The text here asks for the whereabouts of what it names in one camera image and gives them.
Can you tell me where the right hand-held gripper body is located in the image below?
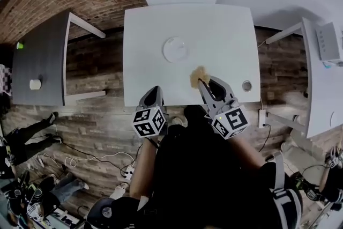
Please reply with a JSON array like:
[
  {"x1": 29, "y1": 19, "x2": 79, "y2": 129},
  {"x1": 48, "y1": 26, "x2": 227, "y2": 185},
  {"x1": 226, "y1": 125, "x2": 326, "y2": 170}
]
[{"x1": 204, "y1": 96, "x2": 250, "y2": 141}]

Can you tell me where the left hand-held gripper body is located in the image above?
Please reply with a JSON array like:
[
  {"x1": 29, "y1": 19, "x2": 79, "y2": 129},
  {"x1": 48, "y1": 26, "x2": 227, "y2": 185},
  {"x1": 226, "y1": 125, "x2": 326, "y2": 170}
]
[{"x1": 130, "y1": 99, "x2": 167, "y2": 139}]

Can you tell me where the beige scrub sponge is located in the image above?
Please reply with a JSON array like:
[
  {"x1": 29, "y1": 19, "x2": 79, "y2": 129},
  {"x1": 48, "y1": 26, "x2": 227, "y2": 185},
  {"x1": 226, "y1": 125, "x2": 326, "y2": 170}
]
[{"x1": 189, "y1": 65, "x2": 213, "y2": 90}]

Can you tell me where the white round plate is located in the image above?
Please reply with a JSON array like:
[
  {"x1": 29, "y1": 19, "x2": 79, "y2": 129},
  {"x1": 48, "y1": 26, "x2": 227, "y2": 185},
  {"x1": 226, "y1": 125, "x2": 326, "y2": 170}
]
[{"x1": 161, "y1": 35, "x2": 191, "y2": 63}]

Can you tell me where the person's left forearm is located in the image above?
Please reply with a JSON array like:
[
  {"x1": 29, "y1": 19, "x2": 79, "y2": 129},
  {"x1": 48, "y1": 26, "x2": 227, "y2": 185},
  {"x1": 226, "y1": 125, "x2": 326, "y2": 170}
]
[{"x1": 129, "y1": 137, "x2": 159, "y2": 200}]

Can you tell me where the person's right forearm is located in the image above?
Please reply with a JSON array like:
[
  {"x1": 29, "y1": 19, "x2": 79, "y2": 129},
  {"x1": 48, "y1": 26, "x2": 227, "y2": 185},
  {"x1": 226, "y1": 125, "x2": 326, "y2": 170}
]
[{"x1": 227, "y1": 133, "x2": 265, "y2": 170}]

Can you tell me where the person's white shoe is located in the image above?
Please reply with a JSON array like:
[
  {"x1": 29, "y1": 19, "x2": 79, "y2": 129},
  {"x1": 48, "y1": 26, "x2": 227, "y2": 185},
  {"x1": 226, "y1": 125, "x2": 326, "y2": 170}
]
[{"x1": 171, "y1": 116, "x2": 186, "y2": 127}]

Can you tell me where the white floor power strip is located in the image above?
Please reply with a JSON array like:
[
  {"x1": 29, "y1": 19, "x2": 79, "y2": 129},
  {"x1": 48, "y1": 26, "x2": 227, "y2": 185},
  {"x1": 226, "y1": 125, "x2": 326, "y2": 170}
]
[{"x1": 120, "y1": 165, "x2": 136, "y2": 180}]

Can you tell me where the person's black clothing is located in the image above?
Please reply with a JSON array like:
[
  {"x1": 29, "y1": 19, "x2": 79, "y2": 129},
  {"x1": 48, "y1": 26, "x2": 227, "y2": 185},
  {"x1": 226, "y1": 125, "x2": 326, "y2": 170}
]
[{"x1": 128, "y1": 105, "x2": 304, "y2": 229}]

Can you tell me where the white side table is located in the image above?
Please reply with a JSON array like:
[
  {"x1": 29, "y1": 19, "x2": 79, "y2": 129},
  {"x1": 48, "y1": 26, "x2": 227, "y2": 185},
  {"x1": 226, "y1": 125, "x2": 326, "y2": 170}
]
[{"x1": 265, "y1": 17, "x2": 343, "y2": 139}]

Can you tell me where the black bag with round badge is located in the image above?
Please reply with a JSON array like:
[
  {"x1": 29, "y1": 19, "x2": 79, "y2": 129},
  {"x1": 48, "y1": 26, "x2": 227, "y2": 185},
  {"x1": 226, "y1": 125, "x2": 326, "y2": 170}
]
[{"x1": 85, "y1": 195, "x2": 151, "y2": 229}]

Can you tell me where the teal-edged white box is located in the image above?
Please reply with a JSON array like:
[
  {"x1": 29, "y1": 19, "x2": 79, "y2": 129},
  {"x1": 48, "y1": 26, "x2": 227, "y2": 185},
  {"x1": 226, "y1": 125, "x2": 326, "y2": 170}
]
[{"x1": 322, "y1": 60, "x2": 343, "y2": 69}]

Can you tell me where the white cup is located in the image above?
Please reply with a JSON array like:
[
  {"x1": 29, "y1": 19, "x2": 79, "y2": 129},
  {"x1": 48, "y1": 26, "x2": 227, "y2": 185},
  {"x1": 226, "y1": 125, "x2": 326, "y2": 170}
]
[{"x1": 29, "y1": 78, "x2": 43, "y2": 91}]

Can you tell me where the grey table with white legs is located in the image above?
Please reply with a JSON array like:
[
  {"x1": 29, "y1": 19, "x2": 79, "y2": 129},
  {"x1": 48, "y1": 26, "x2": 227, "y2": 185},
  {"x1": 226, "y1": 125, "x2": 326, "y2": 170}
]
[{"x1": 11, "y1": 11, "x2": 107, "y2": 107}]

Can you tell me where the white socket box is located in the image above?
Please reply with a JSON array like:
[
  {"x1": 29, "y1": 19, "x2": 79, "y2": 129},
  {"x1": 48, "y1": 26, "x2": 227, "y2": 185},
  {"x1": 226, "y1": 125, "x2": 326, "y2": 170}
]
[{"x1": 314, "y1": 21, "x2": 343, "y2": 62}]

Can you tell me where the checkered cloth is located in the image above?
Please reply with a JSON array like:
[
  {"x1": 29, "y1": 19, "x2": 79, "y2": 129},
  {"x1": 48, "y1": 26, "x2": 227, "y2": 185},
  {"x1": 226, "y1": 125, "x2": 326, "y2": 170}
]
[{"x1": 0, "y1": 63, "x2": 13, "y2": 97}]

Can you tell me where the black adapter cable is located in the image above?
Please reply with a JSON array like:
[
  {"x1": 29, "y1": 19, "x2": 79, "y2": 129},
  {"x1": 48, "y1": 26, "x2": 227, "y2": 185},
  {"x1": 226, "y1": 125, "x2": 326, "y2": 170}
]
[{"x1": 258, "y1": 122, "x2": 272, "y2": 154}]

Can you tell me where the white floor cable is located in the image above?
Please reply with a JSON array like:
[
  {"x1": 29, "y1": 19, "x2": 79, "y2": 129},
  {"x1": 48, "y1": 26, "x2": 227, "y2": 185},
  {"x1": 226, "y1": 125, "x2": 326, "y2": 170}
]
[{"x1": 35, "y1": 151, "x2": 136, "y2": 170}]

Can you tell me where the black floor cable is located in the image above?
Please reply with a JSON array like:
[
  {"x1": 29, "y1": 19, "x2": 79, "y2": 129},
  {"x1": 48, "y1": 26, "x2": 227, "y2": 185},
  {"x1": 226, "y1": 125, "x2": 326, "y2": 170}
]
[{"x1": 44, "y1": 132, "x2": 130, "y2": 178}]

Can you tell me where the grey shoulder strap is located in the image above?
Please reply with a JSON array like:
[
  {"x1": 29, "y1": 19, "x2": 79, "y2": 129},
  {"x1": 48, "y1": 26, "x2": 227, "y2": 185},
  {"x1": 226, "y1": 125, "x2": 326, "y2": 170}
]
[{"x1": 270, "y1": 151, "x2": 304, "y2": 229}]

